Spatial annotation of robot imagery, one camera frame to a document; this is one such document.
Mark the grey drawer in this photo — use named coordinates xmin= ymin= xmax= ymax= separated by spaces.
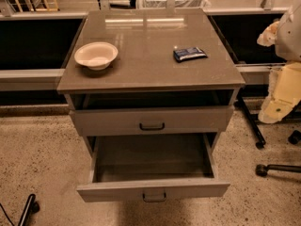
xmin=70 ymin=105 xmax=233 ymax=137
xmin=77 ymin=134 xmax=230 ymax=202

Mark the white wire basket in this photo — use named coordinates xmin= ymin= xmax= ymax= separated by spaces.
xmin=136 ymin=0 xmax=211 ymax=9

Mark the black caster wheel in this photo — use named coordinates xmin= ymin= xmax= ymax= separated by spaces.
xmin=288 ymin=130 xmax=301 ymax=145

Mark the black rolling stand frame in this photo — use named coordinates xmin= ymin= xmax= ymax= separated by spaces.
xmin=234 ymin=91 xmax=301 ymax=150

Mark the blue snack packet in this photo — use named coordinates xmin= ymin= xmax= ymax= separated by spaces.
xmin=173 ymin=47 xmax=207 ymax=63

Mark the grey drawer cabinet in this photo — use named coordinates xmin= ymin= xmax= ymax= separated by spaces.
xmin=57 ymin=8 xmax=245 ymax=151

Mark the black chair leg with caster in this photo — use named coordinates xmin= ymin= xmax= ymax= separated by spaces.
xmin=255 ymin=164 xmax=301 ymax=177

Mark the black stand foot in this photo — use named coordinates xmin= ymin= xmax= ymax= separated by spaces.
xmin=0 ymin=193 xmax=40 ymax=226

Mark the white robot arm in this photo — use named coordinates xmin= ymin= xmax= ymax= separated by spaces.
xmin=257 ymin=0 xmax=301 ymax=123

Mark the grey top drawer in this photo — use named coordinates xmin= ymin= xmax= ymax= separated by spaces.
xmin=70 ymin=105 xmax=233 ymax=137

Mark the white bowl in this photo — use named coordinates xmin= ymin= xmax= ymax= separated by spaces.
xmin=74 ymin=42 xmax=119 ymax=71

